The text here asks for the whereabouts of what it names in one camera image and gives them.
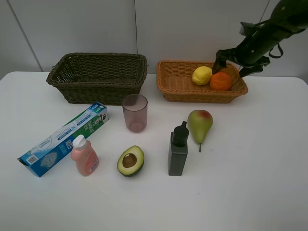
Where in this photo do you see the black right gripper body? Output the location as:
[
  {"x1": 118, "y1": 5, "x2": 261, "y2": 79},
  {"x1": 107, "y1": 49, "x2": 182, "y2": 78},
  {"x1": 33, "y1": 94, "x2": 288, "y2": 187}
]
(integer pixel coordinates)
[{"x1": 235, "y1": 36, "x2": 273, "y2": 66}]

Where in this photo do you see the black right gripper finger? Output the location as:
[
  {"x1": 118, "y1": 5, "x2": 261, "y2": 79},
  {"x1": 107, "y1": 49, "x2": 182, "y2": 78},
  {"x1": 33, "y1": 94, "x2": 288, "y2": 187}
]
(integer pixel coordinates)
[
  {"x1": 239, "y1": 56, "x2": 270, "y2": 77},
  {"x1": 212, "y1": 49, "x2": 237, "y2": 74}
]

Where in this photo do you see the orange fruit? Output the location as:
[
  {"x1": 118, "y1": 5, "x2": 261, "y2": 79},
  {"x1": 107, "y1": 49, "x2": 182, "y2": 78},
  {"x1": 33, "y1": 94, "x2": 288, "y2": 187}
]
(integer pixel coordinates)
[{"x1": 210, "y1": 72, "x2": 233, "y2": 91}]

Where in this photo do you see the yellow lemon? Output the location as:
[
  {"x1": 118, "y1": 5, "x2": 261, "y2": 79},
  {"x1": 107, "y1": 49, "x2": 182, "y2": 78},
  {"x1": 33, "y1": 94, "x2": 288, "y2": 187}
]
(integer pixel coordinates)
[{"x1": 192, "y1": 66, "x2": 212, "y2": 86}]

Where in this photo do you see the green red pear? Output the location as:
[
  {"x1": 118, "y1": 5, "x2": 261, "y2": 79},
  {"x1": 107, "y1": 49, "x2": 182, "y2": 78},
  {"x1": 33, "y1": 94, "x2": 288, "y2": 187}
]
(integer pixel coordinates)
[{"x1": 187, "y1": 110, "x2": 213, "y2": 152}]

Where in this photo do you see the black pump bottle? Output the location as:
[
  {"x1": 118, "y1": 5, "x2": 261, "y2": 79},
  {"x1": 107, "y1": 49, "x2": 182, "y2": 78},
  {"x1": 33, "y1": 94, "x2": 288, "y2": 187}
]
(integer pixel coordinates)
[{"x1": 168, "y1": 121, "x2": 189, "y2": 176}]

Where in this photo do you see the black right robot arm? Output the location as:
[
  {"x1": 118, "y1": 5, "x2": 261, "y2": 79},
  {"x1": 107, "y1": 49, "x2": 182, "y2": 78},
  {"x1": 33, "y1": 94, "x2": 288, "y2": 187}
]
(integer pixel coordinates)
[{"x1": 212, "y1": 0, "x2": 308, "y2": 78}]

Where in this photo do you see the orange wicker basket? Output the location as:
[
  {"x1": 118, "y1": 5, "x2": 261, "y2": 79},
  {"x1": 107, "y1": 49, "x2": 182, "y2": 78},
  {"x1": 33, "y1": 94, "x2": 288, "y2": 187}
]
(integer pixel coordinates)
[{"x1": 156, "y1": 60, "x2": 248, "y2": 103}]

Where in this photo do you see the pink translucent plastic cup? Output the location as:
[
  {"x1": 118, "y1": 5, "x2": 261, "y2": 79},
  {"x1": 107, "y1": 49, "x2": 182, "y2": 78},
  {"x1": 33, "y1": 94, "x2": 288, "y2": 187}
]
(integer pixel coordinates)
[{"x1": 122, "y1": 94, "x2": 148, "y2": 133}]

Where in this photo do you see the dark brown wicker basket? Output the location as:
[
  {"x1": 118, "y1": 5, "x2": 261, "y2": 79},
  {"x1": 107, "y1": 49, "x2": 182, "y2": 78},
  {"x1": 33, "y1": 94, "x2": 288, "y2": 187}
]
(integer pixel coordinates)
[{"x1": 46, "y1": 52, "x2": 148, "y2": 105}]

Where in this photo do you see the halved avocado with pit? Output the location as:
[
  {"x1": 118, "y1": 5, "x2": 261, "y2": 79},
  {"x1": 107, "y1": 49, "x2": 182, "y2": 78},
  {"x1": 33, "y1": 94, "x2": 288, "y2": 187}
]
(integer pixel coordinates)
[{"x1": 117, "y1": 145, "x2": 145, "y2": 177}]

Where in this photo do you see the pink bottle white cap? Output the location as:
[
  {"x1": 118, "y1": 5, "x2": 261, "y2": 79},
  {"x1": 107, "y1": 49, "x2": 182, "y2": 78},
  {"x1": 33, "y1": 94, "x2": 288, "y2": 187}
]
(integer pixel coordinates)
[{"x1": 71, "y1": 135, "x2": 99, "y2": 176}]

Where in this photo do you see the blue toothpaste box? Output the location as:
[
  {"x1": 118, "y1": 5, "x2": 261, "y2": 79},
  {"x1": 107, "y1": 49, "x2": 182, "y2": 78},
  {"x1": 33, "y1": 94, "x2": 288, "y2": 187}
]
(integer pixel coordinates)
[{"x1": 18, "y1": 103, "x2": 108, "y2": 177}]

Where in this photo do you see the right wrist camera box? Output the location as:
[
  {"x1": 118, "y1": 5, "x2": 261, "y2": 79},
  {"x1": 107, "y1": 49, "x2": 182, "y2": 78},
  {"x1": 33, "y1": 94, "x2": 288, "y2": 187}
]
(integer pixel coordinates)
[{"x1": 239, "y1": 22, "x2": 258, "y2": 37}]

